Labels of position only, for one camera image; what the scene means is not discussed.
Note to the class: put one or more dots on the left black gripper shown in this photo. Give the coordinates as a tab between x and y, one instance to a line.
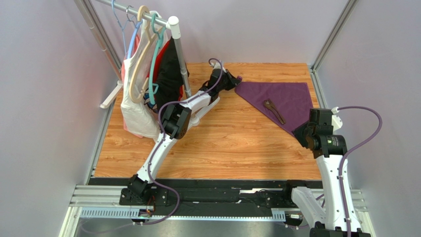
232	81

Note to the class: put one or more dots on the white tank top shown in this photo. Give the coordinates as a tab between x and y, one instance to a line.
138	119

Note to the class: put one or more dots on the black garment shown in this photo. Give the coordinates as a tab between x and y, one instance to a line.
169	75

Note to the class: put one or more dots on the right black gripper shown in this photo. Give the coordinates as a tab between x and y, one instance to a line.
301	136

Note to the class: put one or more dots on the purple cloth napkin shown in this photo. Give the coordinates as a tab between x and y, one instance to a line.
291	99

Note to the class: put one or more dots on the blue plastic hanger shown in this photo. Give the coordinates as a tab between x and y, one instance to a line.
133	40

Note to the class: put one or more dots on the red garment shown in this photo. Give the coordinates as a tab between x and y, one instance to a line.
160	59

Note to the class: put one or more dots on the pink garment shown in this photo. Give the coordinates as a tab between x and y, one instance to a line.
123	74

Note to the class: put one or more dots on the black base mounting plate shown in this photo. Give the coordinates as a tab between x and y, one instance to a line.
217	197

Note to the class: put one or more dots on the light blue wire hanger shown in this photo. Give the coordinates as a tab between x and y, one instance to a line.
122	27

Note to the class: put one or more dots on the teal plastic hanger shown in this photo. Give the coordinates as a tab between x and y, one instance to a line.
153	88

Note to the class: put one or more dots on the slotted cable duct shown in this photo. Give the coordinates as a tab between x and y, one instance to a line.
275	215

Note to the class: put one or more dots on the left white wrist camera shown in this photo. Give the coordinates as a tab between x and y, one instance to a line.
216	65

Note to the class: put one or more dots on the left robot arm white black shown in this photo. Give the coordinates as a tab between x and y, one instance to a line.
139	188

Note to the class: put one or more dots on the aluminium frame rail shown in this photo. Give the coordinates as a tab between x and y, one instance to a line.
109	196

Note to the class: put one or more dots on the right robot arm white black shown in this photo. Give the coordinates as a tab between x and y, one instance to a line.
337	218

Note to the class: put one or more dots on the white grey clothes rack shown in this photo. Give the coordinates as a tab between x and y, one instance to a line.
181	65

